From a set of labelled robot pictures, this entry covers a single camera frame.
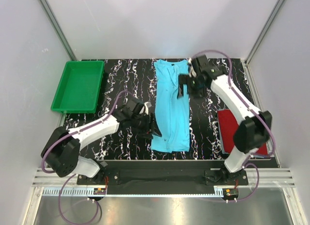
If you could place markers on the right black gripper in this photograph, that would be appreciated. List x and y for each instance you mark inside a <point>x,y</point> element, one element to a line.
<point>184,79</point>

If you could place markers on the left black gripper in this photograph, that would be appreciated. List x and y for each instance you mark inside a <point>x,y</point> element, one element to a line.
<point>154,128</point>

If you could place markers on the cyan polo shirt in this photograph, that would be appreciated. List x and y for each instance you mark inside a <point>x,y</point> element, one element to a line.
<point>171,112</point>

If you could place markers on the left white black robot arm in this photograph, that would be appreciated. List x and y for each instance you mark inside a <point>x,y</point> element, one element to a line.
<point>62,151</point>

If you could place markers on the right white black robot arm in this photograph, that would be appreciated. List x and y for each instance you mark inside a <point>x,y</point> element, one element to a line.
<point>241,108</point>

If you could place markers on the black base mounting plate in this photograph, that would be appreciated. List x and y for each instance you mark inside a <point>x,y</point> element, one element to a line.
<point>162,182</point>

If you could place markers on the black marble pattern mat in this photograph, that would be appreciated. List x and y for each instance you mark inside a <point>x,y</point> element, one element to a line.
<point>138,77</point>

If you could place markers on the folded red shirt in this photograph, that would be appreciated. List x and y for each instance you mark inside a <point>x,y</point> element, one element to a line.
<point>227,128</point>

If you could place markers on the green plastic bin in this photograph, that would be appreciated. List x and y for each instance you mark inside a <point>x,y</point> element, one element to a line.
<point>79,87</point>

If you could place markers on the white slotted cable duct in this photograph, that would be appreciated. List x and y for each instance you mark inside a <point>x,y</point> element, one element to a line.
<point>94,192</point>

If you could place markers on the aluminium frame rail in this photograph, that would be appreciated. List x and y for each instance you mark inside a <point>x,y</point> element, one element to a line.
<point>264,177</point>

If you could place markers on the right aluminium corner post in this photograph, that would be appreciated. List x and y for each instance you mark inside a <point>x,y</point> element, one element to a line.
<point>267,26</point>

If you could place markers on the aluminium corner post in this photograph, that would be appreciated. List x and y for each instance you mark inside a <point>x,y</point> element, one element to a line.
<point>267,26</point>
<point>56,26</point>

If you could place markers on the left aluminium corner post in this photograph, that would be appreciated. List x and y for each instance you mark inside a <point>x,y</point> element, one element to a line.
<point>56,26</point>

